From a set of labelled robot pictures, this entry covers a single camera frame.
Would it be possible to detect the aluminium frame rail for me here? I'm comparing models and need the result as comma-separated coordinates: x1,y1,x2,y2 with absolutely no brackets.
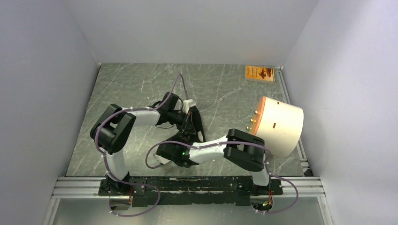
51,177,326,199

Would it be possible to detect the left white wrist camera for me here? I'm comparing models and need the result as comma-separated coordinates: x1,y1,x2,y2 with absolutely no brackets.
182,99,196,113

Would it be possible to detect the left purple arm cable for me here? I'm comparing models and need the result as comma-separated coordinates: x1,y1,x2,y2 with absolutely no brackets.
94,74,189,188

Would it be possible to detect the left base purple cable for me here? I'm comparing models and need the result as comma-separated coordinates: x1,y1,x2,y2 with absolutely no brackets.
107,183,161,218

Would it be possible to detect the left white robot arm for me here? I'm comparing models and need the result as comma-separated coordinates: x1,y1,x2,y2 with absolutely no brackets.
90,92,206,195

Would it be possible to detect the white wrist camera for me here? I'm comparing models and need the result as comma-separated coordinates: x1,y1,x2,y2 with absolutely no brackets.
154,154,170,165
182,99,196,113

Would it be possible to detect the white cylindrical lampshade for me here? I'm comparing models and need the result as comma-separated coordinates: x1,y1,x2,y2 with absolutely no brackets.
246,96,304,158

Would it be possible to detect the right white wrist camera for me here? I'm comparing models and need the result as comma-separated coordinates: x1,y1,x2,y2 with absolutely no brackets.
154,154,170,165

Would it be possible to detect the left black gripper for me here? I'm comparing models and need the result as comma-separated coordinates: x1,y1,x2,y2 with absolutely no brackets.
168,109,196,135

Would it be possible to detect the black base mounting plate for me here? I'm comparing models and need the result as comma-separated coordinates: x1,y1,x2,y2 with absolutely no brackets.
98,176,283,207

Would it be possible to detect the orange book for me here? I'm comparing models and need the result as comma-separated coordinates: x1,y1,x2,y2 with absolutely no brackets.
245,65,275,83

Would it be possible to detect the black canvas shoe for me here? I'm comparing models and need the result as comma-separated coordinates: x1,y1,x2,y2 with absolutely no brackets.
168,106,206,144

